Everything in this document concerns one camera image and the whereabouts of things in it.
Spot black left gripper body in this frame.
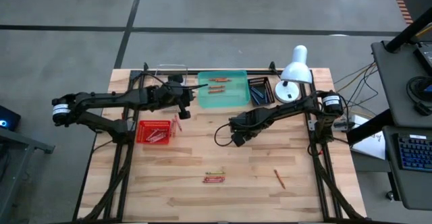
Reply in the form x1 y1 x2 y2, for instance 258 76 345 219
148 84 186 111

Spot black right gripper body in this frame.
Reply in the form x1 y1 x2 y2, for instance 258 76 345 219
236 109 271 139

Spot clear plastic bin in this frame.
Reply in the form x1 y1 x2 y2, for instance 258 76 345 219
151 63 188 113

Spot teal plastic bin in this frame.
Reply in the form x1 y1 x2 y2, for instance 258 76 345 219
197 69 252 109

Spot red plastic basket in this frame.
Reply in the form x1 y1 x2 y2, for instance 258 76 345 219
136 119 172 145

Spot black plastic basket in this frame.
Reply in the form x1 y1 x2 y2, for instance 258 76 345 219
248 77 276 107

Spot white desk lamp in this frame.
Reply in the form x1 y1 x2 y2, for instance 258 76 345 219
274 45 314 104

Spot black support beam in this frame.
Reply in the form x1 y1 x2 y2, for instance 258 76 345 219
346 108 396 146

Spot white paper sheet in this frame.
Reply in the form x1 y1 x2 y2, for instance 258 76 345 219
350 115 387 161

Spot grey desk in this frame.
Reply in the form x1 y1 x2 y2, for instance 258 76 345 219
371 40 432 128

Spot black box with blue light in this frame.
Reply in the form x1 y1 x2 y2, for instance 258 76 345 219
0 105 22 132

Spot black backlit keyboard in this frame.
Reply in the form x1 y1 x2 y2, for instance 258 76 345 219
397 133 432 173

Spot black headphones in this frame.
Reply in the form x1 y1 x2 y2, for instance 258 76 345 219
406 76 432 117

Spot grey keyboard tray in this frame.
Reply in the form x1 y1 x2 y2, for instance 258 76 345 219
383 125 432 212

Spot black slanted pole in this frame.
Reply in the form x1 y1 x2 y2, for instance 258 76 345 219
384 6 432 53

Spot black laptop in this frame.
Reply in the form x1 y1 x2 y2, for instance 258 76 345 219
413 41 432 77

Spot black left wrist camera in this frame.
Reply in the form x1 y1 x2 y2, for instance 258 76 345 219
151 84 171 99

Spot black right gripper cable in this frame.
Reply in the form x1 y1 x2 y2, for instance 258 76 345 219
213 121 237 148

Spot black lamp power cord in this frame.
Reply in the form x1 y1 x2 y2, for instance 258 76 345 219
268 61 284 80

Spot loose black desk cables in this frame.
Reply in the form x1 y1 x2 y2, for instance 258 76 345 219
333 61 381 117

